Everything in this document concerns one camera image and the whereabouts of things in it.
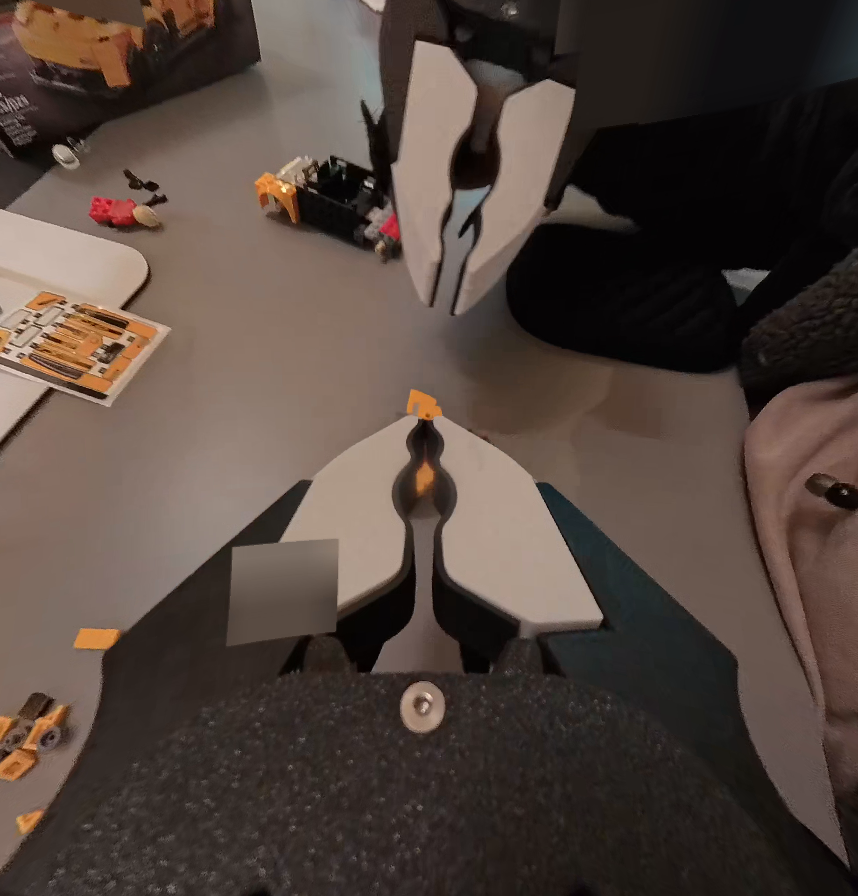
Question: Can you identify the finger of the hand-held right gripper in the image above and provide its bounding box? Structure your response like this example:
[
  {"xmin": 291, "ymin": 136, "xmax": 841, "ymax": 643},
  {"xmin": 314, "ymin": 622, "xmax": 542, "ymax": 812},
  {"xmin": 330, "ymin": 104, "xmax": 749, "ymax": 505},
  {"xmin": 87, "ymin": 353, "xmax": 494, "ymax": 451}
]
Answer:
[
  {"xmin": 390, "ymin": 38, "xmax": 480, "ymax": 309},
  {"xmin": 450, "ymin": 79, "xmax": 577, "ymax": 317}
]

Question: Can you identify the lego sticker sheet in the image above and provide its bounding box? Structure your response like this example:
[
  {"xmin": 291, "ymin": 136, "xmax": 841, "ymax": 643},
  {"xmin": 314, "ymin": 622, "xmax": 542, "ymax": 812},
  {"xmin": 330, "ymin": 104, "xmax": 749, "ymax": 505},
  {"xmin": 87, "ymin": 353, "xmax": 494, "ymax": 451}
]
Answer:
[{"xmin": 0, "ymin": 290, "xmax": 172, "ymax": 407}]

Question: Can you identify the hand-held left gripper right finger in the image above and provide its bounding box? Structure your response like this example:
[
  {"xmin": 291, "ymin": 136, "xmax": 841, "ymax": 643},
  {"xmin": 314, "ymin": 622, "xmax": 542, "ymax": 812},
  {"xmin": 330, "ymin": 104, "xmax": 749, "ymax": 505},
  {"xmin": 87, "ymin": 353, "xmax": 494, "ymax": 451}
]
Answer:
[{"xmin": 429, "ymin": 417, "xmax": 605, "ymax": 673}]

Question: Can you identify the orange lego arch piece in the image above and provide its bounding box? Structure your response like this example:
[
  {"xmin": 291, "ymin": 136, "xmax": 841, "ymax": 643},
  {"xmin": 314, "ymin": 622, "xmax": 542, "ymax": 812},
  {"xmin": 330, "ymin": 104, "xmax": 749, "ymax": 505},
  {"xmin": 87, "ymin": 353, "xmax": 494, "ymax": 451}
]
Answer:
[{"xmin": 254, "ymin": 172, "xmax": 302, "ymax": 225}]

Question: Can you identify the small orange lego wedge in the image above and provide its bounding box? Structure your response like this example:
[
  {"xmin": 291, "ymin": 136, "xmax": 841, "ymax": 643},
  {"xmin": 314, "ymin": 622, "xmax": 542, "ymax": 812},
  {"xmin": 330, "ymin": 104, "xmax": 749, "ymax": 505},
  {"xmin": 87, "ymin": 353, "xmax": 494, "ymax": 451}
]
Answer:
[{"xmin": 407, "ymin": 388, "xmax": 444, "ymax": 495}]

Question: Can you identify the hoodie drawstring toggle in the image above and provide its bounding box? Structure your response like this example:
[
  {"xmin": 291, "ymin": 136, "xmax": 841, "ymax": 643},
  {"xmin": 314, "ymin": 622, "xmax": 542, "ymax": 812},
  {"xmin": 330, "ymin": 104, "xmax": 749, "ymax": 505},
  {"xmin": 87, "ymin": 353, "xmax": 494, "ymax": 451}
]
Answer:
[{"xmin": 805, "ymin": 472, "xmax": 858, "ymax": 512}]

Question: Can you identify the beige hoodie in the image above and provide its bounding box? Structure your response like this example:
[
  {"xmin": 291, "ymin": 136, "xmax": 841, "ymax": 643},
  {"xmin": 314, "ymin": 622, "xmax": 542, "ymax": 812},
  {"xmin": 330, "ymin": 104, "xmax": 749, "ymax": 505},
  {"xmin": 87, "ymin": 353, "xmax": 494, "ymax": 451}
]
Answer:
[{"xmin": 743, "ymin": 371, "xmax": 858, "ymax": 827}]

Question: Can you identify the white tray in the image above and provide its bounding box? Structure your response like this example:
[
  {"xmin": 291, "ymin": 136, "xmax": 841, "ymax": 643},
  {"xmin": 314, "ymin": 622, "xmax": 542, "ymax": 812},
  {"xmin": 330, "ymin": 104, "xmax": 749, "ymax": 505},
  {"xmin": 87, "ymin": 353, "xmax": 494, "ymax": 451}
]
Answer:
[{"xmin": 0, "ymin": 203, "xmax": 151, "ymax": 463}]

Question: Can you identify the cluster of small lego pieces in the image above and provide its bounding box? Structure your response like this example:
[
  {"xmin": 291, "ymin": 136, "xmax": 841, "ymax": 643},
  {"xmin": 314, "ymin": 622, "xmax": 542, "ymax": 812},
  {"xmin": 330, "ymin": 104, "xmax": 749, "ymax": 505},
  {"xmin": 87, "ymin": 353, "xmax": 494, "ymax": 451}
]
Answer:
[{"xmin": 0, "ymin": 692, "xmax": 70, "ymax": 782}]

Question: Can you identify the lego set cardboard box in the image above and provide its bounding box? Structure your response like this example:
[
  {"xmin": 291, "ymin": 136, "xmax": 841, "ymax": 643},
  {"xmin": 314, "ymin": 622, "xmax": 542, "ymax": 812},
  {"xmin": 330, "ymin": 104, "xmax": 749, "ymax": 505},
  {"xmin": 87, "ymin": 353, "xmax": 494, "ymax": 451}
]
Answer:
[{"xmin": 0, "ymin": 0, "xmax": 262, "ymax": 161}]

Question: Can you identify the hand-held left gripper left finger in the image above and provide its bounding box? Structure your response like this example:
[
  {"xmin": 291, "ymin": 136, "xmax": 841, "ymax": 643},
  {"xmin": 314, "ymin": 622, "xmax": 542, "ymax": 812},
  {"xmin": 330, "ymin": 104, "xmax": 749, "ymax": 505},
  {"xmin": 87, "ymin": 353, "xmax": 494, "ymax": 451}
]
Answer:
[{"xmin": 281, "ymin": 416, "xmax": 424, "ymax": 673}]

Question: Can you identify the black lego chassis assembly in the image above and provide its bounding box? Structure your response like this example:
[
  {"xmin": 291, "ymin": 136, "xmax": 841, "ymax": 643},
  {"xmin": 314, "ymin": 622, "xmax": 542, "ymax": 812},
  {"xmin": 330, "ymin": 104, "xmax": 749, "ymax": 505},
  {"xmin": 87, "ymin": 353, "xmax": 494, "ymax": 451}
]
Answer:
[{"xmin": 275, "ymin": 154, "xmax": 403, "ymax": 263}]

